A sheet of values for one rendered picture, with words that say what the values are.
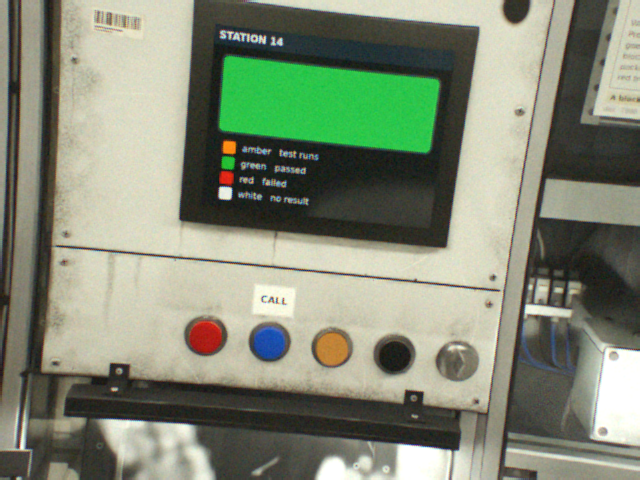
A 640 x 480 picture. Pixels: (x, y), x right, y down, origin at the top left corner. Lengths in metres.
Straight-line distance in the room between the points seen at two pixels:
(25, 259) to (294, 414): 0.28
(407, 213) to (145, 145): 0.25
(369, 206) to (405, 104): 0.10
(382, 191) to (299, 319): 0.15
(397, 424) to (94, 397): 0.28
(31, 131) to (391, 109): 0.32
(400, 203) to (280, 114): 0.14
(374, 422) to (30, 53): 0.45
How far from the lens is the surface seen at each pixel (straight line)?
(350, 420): 1.15
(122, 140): 1.13
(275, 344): 1.15
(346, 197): 1.10
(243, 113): 1.09
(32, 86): 1.14
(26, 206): 1.16
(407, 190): 1.11
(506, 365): 1.20
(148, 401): 1.15
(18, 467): 1.24
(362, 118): 1.09
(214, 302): 1.15
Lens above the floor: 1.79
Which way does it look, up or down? 13 degrees down
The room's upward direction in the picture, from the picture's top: 7 degrees clockwise
